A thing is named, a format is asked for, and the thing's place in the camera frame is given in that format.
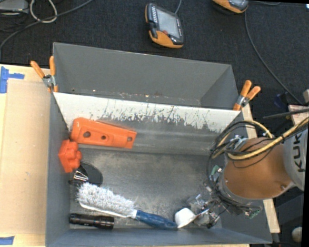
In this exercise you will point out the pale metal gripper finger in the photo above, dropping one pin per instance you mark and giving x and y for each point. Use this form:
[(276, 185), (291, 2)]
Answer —
[(195, 200)]

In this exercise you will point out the brown cardboard board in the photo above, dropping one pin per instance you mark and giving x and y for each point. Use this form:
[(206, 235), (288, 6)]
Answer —
[(23, 150)]

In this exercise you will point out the black round disc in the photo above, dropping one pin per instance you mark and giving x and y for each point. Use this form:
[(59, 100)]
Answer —
[(94, 174)]

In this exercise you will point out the white cup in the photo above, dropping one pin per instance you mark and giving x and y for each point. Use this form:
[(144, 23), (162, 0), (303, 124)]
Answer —
[(185, 218)]

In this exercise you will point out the long orange block with holes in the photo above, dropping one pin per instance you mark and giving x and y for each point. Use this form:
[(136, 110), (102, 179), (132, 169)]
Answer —
[(103, 134)]

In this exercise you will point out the small silver metal clip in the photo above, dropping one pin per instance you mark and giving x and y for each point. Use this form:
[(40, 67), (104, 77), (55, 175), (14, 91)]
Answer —
[(80, 176)]

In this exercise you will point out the black flashlight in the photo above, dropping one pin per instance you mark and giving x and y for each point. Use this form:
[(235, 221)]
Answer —
[(91, 221)]

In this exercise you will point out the grey metal bin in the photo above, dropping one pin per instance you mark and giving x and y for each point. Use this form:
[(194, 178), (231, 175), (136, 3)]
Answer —
[(146, 170)]

